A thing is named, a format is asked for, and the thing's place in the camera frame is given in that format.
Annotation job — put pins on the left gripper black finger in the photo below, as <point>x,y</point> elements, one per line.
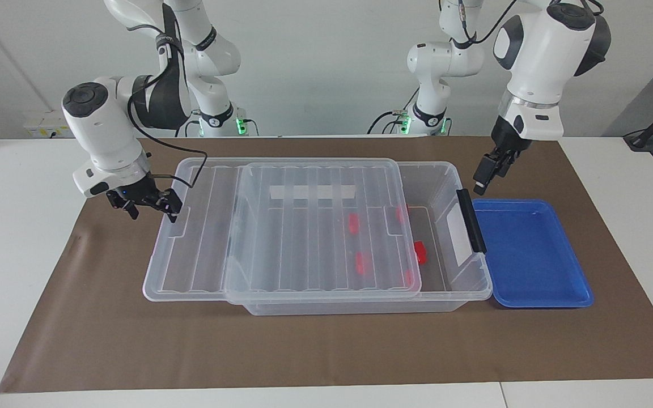
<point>484,175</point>
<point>504,165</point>

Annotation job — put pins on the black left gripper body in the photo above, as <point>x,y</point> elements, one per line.
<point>508,141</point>

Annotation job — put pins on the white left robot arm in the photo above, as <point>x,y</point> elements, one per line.
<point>542,51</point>

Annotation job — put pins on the red block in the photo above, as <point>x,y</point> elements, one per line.
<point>410,277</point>
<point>401,214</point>
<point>420,252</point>
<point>353,223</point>
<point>360,263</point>

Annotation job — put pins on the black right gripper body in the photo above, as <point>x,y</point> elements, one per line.
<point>136,192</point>

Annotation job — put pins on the clear plastic storage box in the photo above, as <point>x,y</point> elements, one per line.
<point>360,307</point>

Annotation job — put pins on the clear plastic ribbed lid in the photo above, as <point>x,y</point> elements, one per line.
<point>202,243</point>

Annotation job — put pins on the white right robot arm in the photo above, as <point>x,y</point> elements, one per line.
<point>100,130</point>

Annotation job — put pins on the blue plastic tray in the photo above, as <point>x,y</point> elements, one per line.
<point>530,255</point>

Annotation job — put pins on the white wall socket box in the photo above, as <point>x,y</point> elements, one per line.
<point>43,126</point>

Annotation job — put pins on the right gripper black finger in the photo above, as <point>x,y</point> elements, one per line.
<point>131,209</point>
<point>172,205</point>

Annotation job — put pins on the brown paper table mat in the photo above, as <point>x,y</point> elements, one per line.
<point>134,340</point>

